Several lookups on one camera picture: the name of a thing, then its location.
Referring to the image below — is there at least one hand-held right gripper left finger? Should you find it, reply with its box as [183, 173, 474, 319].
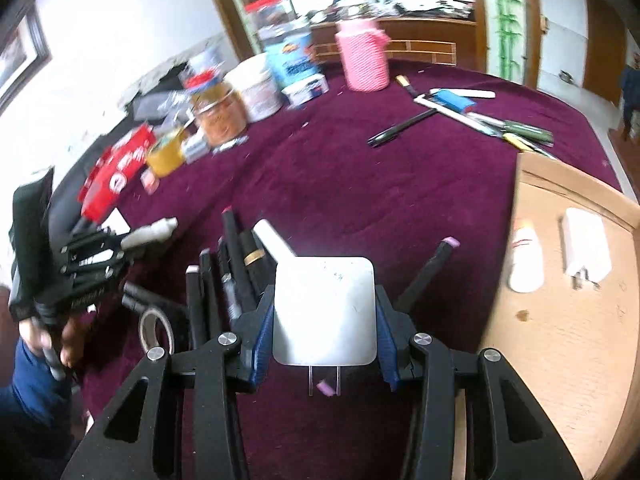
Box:
[60, 285, 277, 480]

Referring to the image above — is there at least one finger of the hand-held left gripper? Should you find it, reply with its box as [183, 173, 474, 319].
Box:
[59, 259, 137, 312]
[61, 227, 135, 267]

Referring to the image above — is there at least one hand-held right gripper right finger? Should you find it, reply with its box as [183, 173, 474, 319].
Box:
[374, 285, 585, 480]

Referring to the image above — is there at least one plain white plastic bottle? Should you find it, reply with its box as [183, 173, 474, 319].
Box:
[120, 217, 179, 252]

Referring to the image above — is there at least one black tape roll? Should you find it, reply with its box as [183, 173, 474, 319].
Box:
[138, 307, 177, 357]

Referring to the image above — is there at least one white square power adapter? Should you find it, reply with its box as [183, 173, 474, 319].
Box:
[271, 257, 377, 397]

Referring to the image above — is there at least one black tube with gold band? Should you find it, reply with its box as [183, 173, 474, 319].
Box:
[240, 230, 277, 295]

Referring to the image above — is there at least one black marker with pink cap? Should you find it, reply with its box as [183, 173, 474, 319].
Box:
[399, 236, 460, 312]

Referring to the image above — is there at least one black marker with red ends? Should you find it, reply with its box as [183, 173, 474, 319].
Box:
[221, 205, 258, 318]

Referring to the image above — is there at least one person's left forearm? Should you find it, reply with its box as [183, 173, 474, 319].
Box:
[0, 340, 87, 463]

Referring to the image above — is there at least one person's left hand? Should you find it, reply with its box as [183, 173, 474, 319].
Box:
[19, 316, 87, 367]

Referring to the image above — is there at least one white paper sheet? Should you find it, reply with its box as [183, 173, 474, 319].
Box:
[101, 208, 132, 237]

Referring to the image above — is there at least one black cloth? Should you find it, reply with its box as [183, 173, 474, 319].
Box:
[49, 159, 103, 242]

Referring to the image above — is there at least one red cardboard box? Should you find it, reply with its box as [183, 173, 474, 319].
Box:
[79, 124, 157, 224]

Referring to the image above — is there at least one yellow tape roll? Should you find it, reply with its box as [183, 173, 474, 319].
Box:
[145, 129, 189, 179]

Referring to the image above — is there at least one small white barcode box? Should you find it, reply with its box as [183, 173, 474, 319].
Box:
[182, 137, 209, 164]

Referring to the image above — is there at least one white bottle with red label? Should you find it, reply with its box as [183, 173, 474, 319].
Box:
[508, 217, 545, 294]

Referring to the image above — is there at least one clear plastic bag pile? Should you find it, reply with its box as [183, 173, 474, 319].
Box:
[129, 66, 193, 122]

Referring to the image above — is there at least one maroon velvet tablecloth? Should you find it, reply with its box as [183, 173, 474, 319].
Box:
[80, 57, 624, 480]

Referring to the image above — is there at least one silver black marker pen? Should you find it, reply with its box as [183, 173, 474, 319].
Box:
[212, 135, 250, 154]

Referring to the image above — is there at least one orange patterned round tub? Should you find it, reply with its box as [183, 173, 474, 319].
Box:
[187, 74, 249, 149]

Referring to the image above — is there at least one red blue card box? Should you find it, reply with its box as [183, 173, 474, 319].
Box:
[183, 72, 224, 93]

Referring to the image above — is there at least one black ballpoint pen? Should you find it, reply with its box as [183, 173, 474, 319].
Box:
[367, 108, 438, 148]

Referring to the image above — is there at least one white rectangular power adapter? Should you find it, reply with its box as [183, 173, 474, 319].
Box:
[559, 207, 614, 290]

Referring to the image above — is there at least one white round tub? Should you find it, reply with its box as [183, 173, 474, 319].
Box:
[224, 52, 284, 124]

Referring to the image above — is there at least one long white pen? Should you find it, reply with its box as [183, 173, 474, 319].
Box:
[413, 95, 502, 137]

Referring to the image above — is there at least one yellow utility knife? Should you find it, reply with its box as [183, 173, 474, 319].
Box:
[501, 132, 559, 160]

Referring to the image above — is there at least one small white blue box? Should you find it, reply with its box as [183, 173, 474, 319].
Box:
[281, 74, 329, 109]

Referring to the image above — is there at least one blue lighter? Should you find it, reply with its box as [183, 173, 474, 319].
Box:
[437, 88, 477, 112]

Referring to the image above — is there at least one white round stick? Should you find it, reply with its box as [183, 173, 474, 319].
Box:
[429, 88, 497, 99]

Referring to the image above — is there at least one blue white canister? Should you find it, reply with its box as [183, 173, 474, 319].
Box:
[262, 22, 322, 94]

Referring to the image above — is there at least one clear jar with red lid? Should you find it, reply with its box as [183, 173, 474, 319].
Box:
[244, 0, 297, 52]

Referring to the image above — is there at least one pink knitted container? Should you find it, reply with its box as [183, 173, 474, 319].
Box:
[335, 17, 391, 93]

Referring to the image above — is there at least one wooden cabinet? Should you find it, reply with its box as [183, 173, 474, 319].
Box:
[309, 15, 479, 67]

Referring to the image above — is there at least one pile of cabinet clutter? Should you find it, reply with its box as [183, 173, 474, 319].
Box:
[306, 0, 477, 24]

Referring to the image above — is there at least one bamboo painted panel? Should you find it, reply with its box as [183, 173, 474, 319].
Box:
[487, 0, 532, 82]

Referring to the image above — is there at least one blue jacket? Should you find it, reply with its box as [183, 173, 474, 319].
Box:
[620, 52, 640, 128]

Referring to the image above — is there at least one brown wooden door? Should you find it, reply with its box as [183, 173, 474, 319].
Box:
[584, 0, 629, 107]

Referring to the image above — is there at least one framed wall picture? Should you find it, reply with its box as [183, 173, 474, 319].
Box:
[0, 6, 54, 112]

